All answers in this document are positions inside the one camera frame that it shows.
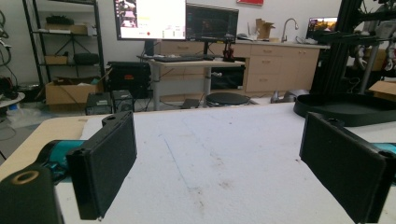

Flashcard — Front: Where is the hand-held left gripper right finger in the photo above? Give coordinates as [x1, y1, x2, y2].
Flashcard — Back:
[299, 111, 396, 224]

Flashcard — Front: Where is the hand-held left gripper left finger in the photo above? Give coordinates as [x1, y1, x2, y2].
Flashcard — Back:
[65, 110, 138, 221]

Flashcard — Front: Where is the black shallow tray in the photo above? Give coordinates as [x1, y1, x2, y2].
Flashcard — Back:
[293, 92, 396, 128]

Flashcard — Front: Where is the black computer tower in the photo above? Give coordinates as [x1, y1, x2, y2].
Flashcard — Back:
[85, 91, 113, 116]
[111, 89, 135, 114]

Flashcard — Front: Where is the large open cardboard box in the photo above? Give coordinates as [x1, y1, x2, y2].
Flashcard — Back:
[45, 77, 105, 106]

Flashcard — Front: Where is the grey floor device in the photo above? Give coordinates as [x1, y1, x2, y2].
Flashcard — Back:
[270, 89, 310, 105]

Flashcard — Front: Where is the flat cardboard box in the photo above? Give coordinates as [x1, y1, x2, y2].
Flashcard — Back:
[368, 79, 396, 102]

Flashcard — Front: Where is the clear plastic bag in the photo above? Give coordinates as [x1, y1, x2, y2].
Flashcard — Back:
[6, 102, 48, 129]

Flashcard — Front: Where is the large black equipment case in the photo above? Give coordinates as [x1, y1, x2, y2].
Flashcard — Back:
[106, 61, 152, 99]

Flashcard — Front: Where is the black foot pedal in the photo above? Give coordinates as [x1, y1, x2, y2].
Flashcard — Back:
[181, 98, 201, 110]

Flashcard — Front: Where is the black bag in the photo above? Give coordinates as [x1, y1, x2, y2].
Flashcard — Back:
[73, 52, 101, 66]

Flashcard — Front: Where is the round white side table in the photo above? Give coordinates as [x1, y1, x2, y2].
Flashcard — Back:
[0, 91, 26, 109]

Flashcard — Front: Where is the white foam mat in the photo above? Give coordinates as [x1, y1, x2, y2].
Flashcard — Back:
[55, 102, 396, 224]

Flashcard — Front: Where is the light wooden cabinet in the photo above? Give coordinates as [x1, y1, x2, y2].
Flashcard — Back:
[155, 39, 331, 97]

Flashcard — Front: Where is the black metal shelf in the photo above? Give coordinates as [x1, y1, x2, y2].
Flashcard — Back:
[21, 0, 106, 94]

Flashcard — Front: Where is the black keyboard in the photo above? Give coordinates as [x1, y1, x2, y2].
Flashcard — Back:
[152, 54, 205, 63]

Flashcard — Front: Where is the round black stool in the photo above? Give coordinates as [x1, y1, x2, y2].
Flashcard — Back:
[205, 91, 251, 108]

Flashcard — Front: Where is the standing desk with grey legs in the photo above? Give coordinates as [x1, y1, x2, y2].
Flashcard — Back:
[136, 55, 247, 111]

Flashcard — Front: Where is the laptop with lit screen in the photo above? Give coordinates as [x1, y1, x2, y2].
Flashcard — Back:
[305, 17, 339, 41]

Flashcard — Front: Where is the long cardboard box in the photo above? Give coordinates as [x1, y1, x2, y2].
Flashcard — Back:
[44, 22, 89, 35]

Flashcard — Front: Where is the silver faucet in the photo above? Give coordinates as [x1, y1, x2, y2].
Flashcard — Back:
[280, 18, 300, 44]

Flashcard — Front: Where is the monitor with white screen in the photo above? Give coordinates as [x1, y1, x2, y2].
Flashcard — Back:
[113, 0, 188, 41]

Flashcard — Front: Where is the small open cardboard box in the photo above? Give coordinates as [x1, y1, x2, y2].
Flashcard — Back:
[255, 18, 276, 41]

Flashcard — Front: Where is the red and black device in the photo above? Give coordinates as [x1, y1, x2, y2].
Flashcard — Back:
[222, 35, 236, 63]

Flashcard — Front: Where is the monitor with dark screen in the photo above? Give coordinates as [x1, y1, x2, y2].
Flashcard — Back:
[185, 3, 240, 44]

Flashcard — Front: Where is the black metal frame stand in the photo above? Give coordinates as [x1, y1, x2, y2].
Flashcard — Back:
[311, 0, 396, 96]

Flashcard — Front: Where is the red wall sign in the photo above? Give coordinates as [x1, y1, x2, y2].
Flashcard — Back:
[236, 0, 265, 7]

